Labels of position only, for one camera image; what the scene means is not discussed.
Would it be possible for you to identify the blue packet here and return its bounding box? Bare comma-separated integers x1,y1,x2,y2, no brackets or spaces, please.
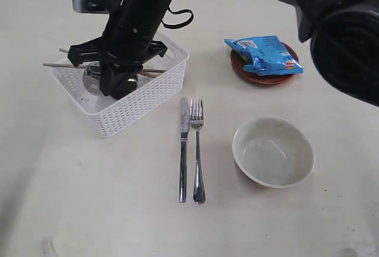
224,36,303,76

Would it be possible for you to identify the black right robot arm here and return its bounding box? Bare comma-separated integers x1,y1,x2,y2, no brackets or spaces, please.
68,0,378,106

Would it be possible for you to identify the white perforated plastic basket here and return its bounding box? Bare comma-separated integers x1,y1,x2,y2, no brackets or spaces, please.
50,32,189,138

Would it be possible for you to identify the brown wooden chopstick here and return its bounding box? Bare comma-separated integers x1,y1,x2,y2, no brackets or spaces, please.
58,48,163,79
43,63,167,73

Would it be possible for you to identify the grey speckled ceramic dish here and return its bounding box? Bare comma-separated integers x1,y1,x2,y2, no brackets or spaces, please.
232,117,315,189

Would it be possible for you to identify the silver fork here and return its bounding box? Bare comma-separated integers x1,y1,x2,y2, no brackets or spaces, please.
189,97,206,204

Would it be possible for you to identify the brown round wooden plate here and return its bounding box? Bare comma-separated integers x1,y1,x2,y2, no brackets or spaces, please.
230,41,300,86

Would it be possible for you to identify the shiny steel cup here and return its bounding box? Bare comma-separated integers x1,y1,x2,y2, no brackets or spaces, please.
82,62,138,96

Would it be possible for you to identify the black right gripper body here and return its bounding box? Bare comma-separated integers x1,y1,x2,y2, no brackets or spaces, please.
68,0,168,66

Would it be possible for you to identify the silver table knife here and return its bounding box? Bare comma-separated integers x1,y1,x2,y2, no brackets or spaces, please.
179,98,190,203

